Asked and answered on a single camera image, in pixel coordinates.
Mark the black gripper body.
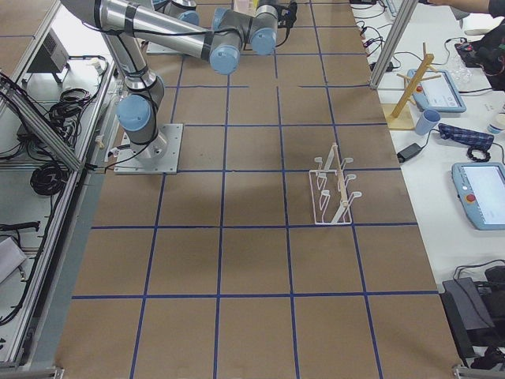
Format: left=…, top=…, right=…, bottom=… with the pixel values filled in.
left=278, top=1, right=297, bottom=28

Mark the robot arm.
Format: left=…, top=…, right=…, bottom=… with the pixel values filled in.
left=152, top=0, right=200, bottom=25
left=62, top=1, right=297, bottom=174

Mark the blue cup on desk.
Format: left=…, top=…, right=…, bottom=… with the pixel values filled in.
left=414, top=109, right=440, bottom=135

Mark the wooden mug tree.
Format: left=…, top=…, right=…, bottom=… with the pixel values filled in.
left=383, top=43, right=441, bottom=130

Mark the teach pendant tablet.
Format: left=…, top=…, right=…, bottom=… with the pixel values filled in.
left=451, top=162, right=504, bottom=231
left=413, top=69, right=466, bottom=114

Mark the black power adapter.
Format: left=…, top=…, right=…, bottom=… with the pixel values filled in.
left=397, top=143, right=423, bottom=163

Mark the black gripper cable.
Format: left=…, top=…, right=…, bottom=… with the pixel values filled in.
left=274, top=15, right=295, bottom=47

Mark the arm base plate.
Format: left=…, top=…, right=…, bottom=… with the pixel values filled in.
left=113, top=124, right=183, bottom=174
left=146, top=42, right=183, bottom=55

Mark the white wire cup rack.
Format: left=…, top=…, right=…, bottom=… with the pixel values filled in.
left=309, top=143, right=362, bottom=226

